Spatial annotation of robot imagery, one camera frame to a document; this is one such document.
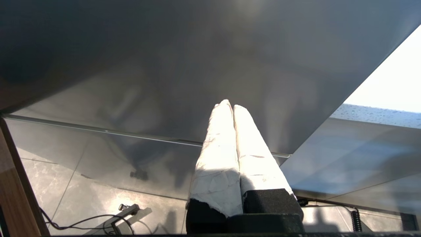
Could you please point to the grey cabinet door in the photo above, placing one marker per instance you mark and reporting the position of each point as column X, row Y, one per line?
column 164, row 65
column 98, row 158

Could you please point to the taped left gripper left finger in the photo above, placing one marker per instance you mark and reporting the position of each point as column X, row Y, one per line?
column 215, row 171

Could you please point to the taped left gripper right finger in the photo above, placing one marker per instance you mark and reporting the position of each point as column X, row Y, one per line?
column 260, row 168

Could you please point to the brown wooden panel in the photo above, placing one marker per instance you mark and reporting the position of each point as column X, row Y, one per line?
column 13, row 197

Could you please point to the white tall cabinet side panel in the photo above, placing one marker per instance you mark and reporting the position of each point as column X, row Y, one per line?
column 394, row 82

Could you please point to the metal floor bracket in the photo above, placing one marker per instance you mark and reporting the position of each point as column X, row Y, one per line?
column 126, row 210

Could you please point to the grey metal sheet panel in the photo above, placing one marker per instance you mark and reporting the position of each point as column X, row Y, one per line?
column 361, row 158

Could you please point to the grey lower cabinet door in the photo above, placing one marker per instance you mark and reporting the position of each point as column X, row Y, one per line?
column 98, row 158

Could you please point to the grey upper cabinet door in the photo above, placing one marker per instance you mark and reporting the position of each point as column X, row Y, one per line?
column 164, row 65

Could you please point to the small black box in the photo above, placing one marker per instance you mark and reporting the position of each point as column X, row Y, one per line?
column 408, row 222

